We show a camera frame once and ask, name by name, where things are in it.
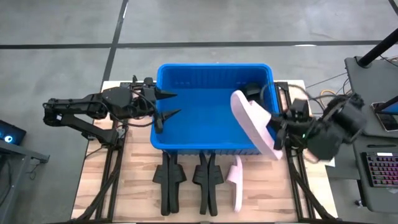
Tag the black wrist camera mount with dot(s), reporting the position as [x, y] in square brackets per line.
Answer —
[148, 82]
[300, 107]

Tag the blue plastic bin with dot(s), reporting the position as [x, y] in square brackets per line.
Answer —
[202, 118]

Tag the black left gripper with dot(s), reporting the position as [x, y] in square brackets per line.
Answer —
[149, 104]

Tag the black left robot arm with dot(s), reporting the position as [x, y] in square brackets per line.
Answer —
[77, 109]

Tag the backlit rainbow keyboard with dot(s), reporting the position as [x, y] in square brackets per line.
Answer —
[382, 169]

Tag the flat tablet device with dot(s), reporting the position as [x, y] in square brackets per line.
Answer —
[387, 121]

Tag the black metal support frame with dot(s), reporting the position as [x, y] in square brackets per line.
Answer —
[109, 174]
[293, 174]

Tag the black computer tower blue lights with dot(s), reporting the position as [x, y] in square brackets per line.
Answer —
[12, 133]

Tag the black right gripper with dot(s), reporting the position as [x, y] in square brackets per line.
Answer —
[297, 127]

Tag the grey desk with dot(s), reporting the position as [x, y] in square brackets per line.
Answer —
[367, 84]
[12, 174]
[351, 180]

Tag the pink rubber slide sandal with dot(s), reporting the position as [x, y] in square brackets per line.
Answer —
[248, 118]
[238, 193]

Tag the black metal pole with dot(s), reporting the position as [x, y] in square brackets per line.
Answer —
[377, 48]

